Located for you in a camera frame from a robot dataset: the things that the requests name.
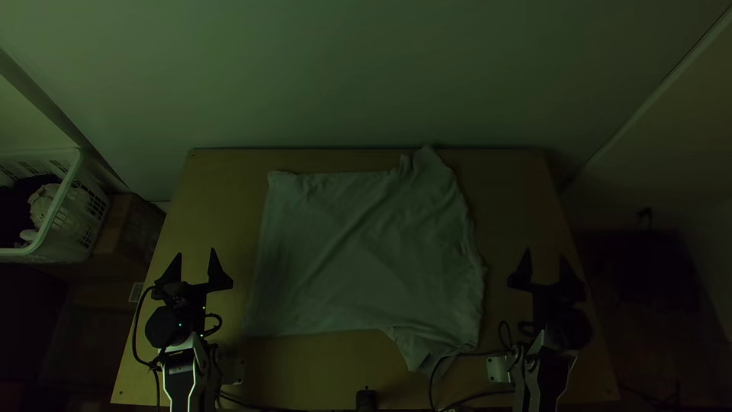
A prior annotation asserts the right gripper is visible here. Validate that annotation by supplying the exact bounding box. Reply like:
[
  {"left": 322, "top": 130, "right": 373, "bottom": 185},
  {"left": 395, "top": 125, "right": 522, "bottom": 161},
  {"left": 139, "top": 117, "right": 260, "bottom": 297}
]
[{"left": 506, "top": 247, "right": 589, "bottom": 326}]

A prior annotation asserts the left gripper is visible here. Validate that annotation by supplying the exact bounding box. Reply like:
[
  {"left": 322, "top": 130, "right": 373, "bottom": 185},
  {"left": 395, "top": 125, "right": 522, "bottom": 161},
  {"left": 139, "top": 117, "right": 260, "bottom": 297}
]
[{"left": 152, "top": 247, "right": 235, "bottom": 314}]

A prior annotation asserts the white t-shirt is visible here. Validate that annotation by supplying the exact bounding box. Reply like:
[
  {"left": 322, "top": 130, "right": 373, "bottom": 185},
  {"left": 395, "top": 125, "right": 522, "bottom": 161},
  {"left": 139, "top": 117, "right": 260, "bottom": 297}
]
[{"left": 242, "top": 144, "right": 488, "bottom": 376}]

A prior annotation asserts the brown cardboard box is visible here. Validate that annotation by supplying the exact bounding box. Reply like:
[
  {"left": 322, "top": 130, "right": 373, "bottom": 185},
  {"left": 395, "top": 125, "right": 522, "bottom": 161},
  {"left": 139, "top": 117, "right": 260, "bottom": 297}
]
[{"left": 93, "top": 192, "right": 168, "bottom": 266}]

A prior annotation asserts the white laundry basket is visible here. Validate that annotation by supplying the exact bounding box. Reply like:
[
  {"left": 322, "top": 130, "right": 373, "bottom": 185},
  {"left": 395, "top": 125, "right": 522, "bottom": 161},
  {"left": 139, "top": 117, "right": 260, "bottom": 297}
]
[{"left": 0, "top": 147, "right": 111, "bottom": 265}]

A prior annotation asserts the heap of clothes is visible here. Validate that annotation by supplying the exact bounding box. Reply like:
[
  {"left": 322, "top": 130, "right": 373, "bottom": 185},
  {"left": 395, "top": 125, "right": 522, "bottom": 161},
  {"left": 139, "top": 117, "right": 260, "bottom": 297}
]
[{"left": 0, "top": 174, "right": 65, "bottom": 250}]

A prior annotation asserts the black cable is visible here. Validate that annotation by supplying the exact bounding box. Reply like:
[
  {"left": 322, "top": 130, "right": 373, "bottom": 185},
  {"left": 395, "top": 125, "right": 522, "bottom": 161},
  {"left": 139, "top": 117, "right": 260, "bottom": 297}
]
[
  {"left": 132, "top": 285, "right": 164, "bottom": 412},
  {"left": 428, "top": 349, "right": 517, "bottom": 412}
]

